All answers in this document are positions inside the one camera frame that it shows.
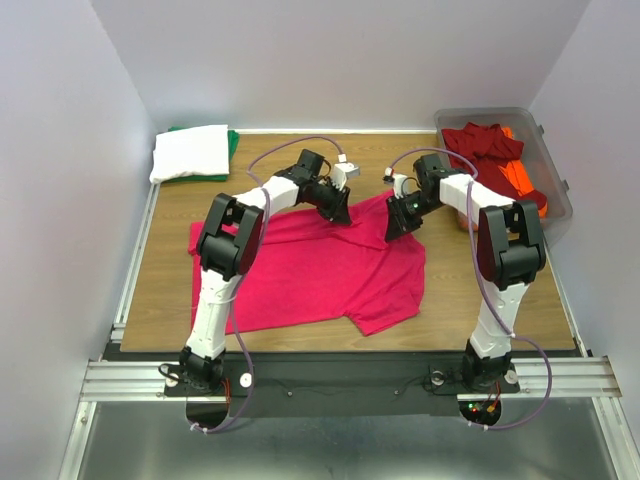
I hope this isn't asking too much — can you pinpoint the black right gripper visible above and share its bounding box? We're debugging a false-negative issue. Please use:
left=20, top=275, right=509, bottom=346
left=384, top=190, right=444, bottom=242

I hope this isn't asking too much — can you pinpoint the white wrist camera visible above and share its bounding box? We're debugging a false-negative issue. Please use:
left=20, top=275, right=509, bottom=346
left=329, top=153, right=360, bottom=191
left=383, top=167, right=409, bottom=198

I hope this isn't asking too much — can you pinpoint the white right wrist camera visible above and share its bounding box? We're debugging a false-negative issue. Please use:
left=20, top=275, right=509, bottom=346
left=383, top=167, right=409, bottom=198

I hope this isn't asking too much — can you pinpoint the clear plastic storage bin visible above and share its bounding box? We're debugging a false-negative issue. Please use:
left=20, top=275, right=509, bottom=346
left=434, top=107, right=573, bottom=247

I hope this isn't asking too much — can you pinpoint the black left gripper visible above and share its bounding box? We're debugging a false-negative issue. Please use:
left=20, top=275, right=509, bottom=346
left=306, top=178, right=351, bottom=225

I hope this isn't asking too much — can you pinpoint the dark red t shirt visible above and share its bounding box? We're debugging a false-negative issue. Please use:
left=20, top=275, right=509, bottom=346
left=442, top=122, right=549, bottom=211

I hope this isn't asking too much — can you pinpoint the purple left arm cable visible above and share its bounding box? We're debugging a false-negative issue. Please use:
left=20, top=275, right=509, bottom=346
left=187, top=135, right=351, bottom=435

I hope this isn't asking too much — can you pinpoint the folded green t shirt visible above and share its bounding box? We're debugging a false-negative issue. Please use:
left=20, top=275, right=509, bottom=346
left=162, top=125, right=242, bottom=182

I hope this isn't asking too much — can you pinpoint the aluminium mounting rail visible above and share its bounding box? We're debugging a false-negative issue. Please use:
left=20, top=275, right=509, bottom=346
left=80, top=357, right=621, bottom=402

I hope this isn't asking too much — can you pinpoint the folded white t shirt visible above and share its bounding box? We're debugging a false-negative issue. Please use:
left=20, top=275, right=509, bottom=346
left=148, top=124, right=232, bottom=184

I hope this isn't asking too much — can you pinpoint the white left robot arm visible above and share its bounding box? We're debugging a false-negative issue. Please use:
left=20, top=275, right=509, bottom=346
left=169, top=149, right=360, bottom=394

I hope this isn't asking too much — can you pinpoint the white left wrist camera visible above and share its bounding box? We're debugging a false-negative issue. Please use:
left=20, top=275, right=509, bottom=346
left=329, top=153, right=360, bottom=191

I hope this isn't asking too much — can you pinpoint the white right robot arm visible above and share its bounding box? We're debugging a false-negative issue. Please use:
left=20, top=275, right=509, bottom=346
left=383, top=148, right=546, bottom=390

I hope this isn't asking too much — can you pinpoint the pink t shirt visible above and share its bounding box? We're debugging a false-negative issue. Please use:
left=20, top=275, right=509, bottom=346
left=187, top=192, right=427, bottom=337

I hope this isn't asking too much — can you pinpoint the orange t shirt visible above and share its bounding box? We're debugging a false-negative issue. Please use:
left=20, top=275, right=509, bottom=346
left=459, top=127, right=550, bottom=232

